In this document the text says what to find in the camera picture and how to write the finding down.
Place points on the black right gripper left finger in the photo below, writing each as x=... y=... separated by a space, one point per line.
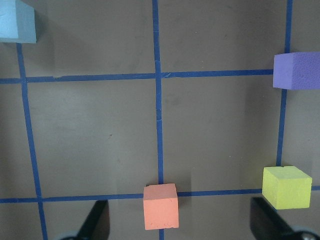
x=97 y=224

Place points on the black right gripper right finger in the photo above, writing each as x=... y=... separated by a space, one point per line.
x=266 y=224

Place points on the light blue foam block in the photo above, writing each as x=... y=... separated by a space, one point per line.
x=17 y=22

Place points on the yellow foam block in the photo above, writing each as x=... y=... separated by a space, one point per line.
x=286 y=187

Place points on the purple foam block near cyan tray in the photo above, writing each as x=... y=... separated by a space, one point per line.
x=297 y=71

